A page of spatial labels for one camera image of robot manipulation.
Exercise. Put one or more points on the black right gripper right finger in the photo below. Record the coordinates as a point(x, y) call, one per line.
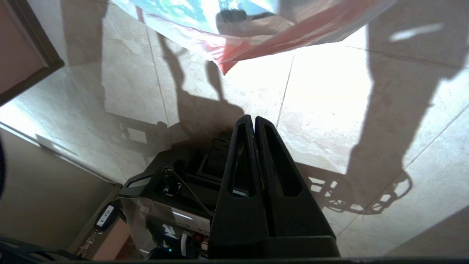
point(300, 220)

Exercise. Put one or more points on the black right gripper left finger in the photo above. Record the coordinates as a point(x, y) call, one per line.
point(238, 220)

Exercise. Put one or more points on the white plastic bag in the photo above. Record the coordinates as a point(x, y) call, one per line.
point(256, 40)

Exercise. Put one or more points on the black robot base chassis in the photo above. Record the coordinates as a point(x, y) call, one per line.
point(165, 205)

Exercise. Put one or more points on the black key fob white label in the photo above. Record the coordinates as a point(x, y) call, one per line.
point(105, 217)

